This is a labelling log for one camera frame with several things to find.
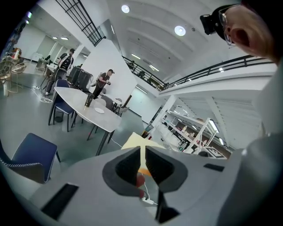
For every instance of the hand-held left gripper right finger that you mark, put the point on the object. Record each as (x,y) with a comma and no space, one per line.
(161,171)

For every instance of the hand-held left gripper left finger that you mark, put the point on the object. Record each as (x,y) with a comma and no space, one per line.
(127,171)

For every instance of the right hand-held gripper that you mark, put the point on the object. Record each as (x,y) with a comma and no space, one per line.
(215,152)

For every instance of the red round object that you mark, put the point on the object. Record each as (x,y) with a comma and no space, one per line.
(140,181)

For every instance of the white metal shelf rack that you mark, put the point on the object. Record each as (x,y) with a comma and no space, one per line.
(192,130)

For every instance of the white power strip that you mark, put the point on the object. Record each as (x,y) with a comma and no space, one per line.
(147,201)

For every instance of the black table leg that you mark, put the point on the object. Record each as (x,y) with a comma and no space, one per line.
(162,209)

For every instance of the framed picture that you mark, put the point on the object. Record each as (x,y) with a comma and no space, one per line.
(148,128)

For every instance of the small white dish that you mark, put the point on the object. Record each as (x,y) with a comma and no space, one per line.
(99,110)

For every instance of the grey chair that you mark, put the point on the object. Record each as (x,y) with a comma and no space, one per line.
(108,102)

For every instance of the white oval table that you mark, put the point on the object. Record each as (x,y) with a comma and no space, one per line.
(88,110)

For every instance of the black tumbler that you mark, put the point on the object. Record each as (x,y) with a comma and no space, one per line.
(89,100)

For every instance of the black balcony railing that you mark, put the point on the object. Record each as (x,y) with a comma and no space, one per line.
(199,74)

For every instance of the blue upholstered chair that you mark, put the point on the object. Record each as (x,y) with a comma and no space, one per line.
(33,154)
(60,99)

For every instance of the black equipment cases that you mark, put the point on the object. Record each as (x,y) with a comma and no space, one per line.
(78,77)

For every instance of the round ceiling light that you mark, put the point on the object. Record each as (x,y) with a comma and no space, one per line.
(125,8)
(179,30)

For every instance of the person's head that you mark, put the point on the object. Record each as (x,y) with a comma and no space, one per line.
(249,28)

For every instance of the clear eyeglasses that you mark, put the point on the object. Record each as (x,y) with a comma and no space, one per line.
(225,24)

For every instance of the black stair railing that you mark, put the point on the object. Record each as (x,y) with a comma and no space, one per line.
(84,22)

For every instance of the black head-mounted camera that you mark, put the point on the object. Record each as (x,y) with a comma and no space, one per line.
(211,22)

